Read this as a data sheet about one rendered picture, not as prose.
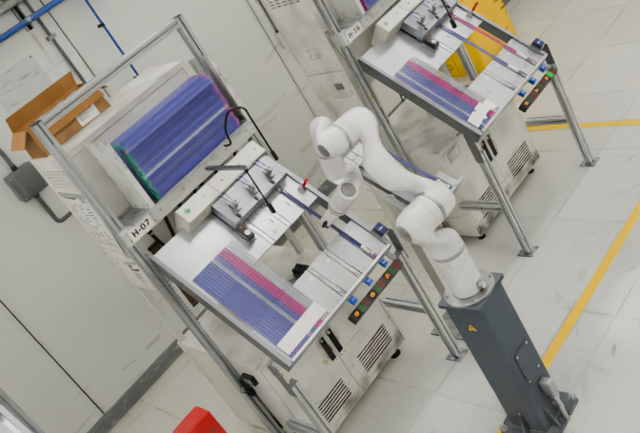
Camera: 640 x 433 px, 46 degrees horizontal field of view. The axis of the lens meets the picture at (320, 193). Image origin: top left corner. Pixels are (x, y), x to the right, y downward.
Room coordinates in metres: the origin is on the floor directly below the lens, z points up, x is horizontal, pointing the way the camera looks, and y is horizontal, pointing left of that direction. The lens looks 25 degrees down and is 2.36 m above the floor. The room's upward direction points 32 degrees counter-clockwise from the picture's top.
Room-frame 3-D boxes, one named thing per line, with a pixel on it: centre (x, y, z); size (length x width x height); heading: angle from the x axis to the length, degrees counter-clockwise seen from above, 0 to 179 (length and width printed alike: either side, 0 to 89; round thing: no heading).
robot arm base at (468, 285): (2.23, -0.27, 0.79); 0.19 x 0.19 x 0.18
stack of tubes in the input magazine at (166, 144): (3.04, 0.37, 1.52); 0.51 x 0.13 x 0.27; 123
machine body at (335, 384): (3.11, 0.49, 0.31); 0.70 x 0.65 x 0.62; 123
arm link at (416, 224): (2.22, -0.24, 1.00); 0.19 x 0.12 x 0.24; 114
